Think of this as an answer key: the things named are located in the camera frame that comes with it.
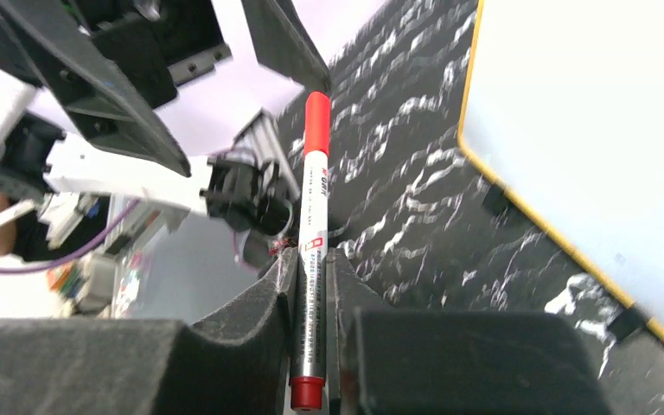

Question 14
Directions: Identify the red white marker pen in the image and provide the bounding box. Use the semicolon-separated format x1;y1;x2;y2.
290;92;330;412

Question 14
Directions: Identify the yellow framed whiteboard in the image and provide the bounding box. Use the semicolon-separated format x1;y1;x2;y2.
458;1;664;341

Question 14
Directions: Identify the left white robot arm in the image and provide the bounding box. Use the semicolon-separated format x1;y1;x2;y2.
0;1;329;236

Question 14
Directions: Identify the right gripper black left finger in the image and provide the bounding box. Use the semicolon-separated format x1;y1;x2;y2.
0;249;298;414

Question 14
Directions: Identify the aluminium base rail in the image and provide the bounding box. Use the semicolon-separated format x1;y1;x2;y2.
233;111;300;202

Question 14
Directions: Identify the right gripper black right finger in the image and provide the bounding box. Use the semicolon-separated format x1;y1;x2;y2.
326;249;611;414

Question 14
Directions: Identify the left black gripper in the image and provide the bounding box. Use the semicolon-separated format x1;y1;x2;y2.
0;0;231;177

